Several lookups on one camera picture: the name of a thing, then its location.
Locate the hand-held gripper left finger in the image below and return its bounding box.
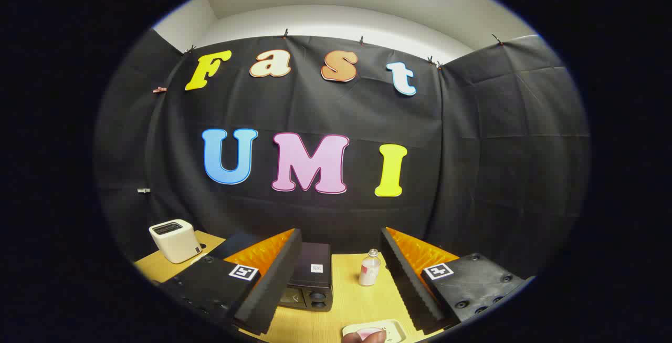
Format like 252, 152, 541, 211
157, 228, 303, 336

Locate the black toaster oven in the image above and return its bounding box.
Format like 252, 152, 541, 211
278, 242, 334, 312

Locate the cream square plate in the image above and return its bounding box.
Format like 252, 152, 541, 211
342, 319, 407, 343

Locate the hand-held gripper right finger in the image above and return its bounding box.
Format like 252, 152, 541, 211
380, 226, 536, 333

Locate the white toaster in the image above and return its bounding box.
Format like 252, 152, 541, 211
149, 219, 203, 264

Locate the clear plastic bottle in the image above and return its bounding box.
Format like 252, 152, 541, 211
359, 248, 382, 287

